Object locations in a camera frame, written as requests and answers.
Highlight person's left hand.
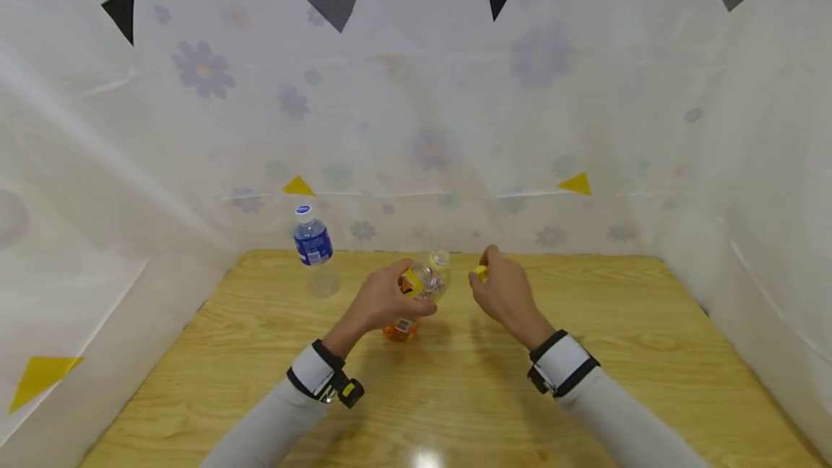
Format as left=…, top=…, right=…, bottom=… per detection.
left=321, top=260, right=438, bottom=360

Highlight person's right hand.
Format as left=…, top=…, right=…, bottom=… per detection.
left=468, top=245, right=557, bottom=352

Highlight clear bottle with orange drink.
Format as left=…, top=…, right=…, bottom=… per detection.
left=382, top=251, right=453, bottom=343

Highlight person's right forearm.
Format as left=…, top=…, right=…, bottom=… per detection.
left=558, top=368, right=709, bottom=468

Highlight person's left forearm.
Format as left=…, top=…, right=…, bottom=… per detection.
left=200, top=380, right=329, bottom=468

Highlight clear water bottle blue label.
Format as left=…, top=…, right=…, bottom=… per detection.
left=292, top=204, right=342, bottom=300

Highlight black wrist band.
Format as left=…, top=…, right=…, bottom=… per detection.
left=286, top=339, right=365, bottom=410
left=526, top=329, right=601, bottom=399

